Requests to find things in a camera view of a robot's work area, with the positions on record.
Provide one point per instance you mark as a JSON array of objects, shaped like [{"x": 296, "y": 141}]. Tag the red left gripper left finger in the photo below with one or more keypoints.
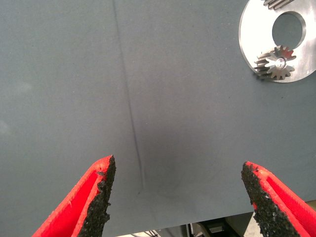
[{"x": 81, "y": 205}]

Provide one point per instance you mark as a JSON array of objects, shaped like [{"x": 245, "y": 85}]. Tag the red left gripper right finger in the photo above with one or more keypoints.
[{"x": 279, "y": 209}]

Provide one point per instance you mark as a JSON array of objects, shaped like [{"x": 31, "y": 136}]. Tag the small steel gear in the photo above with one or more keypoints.
[
  {"x": 276, "y": 3},
  {"x": 279, "y": 71}
]

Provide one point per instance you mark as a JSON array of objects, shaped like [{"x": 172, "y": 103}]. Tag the dark table cloth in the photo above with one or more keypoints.
[{"x": 74, "y": 74}]

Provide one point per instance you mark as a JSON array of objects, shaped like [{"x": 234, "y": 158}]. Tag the round metal plate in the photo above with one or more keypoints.
[{"x": 254, "y": 32}]

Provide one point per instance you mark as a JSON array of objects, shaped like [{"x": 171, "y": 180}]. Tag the black metal frame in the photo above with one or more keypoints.
[{"x": 195, "y": 229}]

